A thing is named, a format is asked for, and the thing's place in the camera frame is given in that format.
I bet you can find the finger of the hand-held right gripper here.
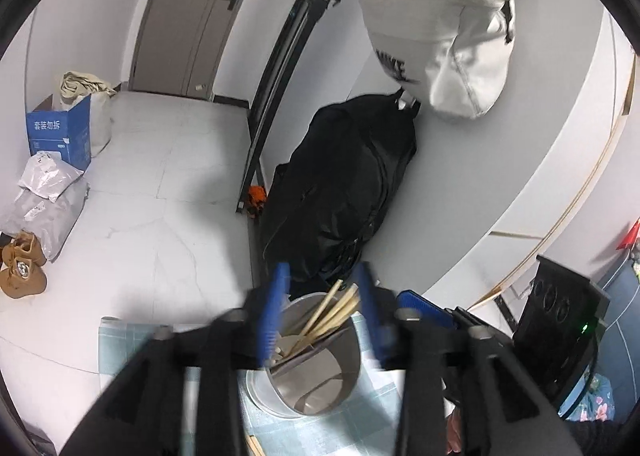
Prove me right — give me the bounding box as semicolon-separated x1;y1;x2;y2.
396;289;516;343

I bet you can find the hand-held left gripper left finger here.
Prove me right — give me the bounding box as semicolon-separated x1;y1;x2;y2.
60;262;293;456

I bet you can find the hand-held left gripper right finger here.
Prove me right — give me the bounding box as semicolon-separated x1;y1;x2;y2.
354;262;583;456

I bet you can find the white utensil holder cup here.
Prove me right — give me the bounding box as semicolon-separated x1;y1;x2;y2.
245;292;362;420

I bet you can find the floral cloth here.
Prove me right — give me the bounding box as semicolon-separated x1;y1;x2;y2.
557;371;617;423

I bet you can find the small red object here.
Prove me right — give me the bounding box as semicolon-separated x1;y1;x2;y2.
616;219;640;252

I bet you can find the small orange object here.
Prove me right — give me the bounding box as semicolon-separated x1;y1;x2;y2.
247;185;269;218

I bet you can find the blue checked tablecloth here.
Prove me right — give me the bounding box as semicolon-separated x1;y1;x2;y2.
98;311;453;456

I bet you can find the black duffel bag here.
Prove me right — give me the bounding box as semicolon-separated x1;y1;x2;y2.
260;92;419;288

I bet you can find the grey plastic parcel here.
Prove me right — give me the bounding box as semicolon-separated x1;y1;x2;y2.
0;181;91;263

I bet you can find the brown shoe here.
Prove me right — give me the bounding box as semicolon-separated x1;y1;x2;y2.
0;259;48;299
2;231;49;268

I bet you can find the white canvas tote bag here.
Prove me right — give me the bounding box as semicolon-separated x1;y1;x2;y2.
356;0;524;120

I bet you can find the white plastic parcel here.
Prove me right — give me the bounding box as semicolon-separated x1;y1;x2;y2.
19;152;86;203

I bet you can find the beige tote bag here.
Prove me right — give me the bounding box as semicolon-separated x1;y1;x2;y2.
60;71;119;158

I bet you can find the blue cardboard box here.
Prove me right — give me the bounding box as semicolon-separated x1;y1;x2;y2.
26;94;92;172

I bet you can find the grey door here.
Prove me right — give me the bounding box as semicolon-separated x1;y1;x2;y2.
129;0;277;101

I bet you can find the black cable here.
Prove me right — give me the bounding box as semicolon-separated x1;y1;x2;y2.
562;331;602;419

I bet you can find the black metal frame rail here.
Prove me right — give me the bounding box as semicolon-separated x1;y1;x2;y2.
235;0;370;218

